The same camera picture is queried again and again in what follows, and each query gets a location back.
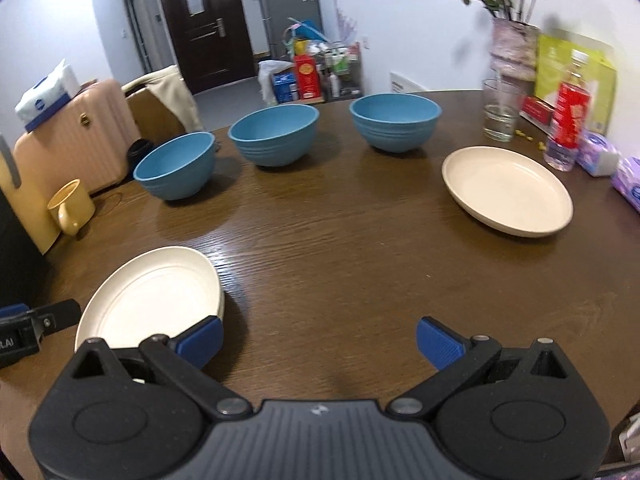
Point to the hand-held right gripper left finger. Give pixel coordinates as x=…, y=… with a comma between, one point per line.
x=205, y=341

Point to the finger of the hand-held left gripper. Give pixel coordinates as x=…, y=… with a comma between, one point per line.
x=57, y=316
x=12, y=309

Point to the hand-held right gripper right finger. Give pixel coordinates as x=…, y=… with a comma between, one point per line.
x=439, y=344

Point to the cream plate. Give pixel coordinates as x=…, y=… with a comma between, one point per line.
x=507, y=190
x=150, y=295
x=222, y=302

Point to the blue bowl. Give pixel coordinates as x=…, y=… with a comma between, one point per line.
x=175, y=167
x=275, y=135
x=395, y=120

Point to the yellow mug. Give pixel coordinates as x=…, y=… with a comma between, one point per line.
x=70, y=207

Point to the pink suitcase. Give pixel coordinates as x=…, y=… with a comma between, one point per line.
x=80, y=140

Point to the black cylinder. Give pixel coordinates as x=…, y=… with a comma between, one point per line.
x=140, y=155

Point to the white tissue pack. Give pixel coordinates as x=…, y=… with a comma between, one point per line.
x=47, y=92

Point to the wooden chair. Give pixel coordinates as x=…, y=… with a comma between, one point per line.
x=147, y=110

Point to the scattered yellow kernels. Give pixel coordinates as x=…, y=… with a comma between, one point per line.
x=530, y=137

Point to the drinking glass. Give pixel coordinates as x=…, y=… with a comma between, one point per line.
x=501, y=120

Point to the purple tissue pack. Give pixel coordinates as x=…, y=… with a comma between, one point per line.
x=597, y=155
x=627, y=182

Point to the chair with beige cloth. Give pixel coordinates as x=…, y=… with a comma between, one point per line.
x=175, y=92

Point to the small red box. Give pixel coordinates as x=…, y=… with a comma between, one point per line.
x=536, y=110

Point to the red label bottle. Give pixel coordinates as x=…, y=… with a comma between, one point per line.
x=567, y=120

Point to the white board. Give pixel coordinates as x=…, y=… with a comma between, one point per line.
x=406, y=82

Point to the blue box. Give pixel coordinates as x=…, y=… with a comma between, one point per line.
x=285, y=87

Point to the white plastic bag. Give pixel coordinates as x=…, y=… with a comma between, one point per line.
x=267, y=77

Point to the green yellow box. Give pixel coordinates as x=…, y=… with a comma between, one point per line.
x=555, y=67

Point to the grey interior door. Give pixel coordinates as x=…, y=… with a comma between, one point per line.
x=136, y=25

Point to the mottled pink vase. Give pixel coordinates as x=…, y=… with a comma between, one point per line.
x=515, y=50

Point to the dark entrance door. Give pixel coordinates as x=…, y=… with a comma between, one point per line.
x=205, y=30

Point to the blue bag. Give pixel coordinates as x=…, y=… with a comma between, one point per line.
x=305, y=35

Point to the grey refrigerator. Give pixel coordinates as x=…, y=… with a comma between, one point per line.
x=287, y=5

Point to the white wall socket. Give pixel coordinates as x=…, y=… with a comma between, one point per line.
x=367, y=42

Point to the purple wall decoration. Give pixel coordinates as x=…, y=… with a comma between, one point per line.
x=346, y=22

